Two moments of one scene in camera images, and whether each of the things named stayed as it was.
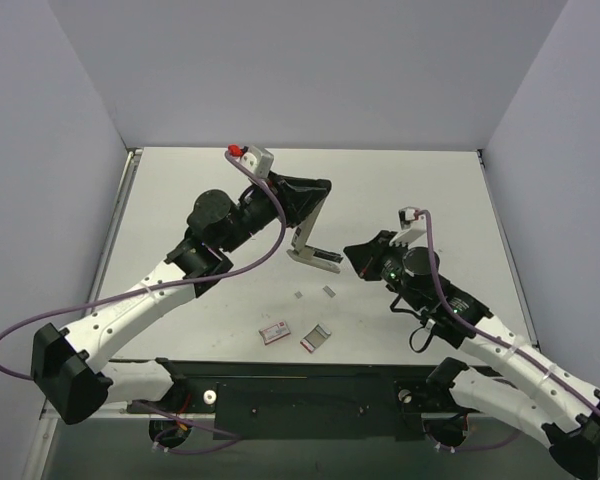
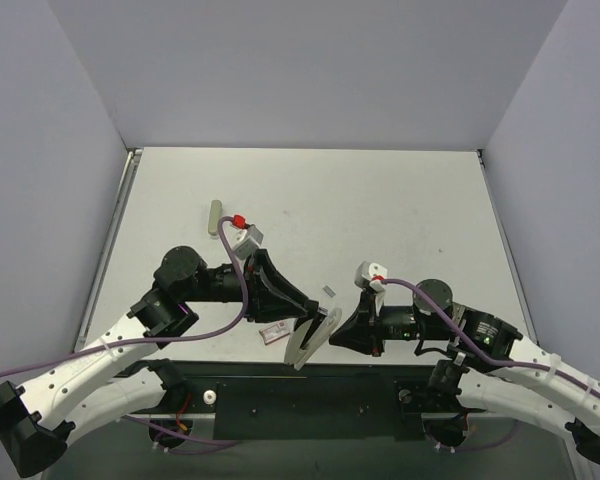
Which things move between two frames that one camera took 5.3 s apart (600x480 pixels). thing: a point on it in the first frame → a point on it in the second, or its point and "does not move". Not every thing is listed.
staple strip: x=329 y=291 does not move
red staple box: x=274 y=333 does not move
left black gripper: x=290 y=195 → x=255 y=286
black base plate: x=312 y=400 does not move
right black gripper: x=375 y=257 → x=371 y=323
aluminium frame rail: x=129 y=169 does not move
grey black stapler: x=314 y=256 → x=307 y=333
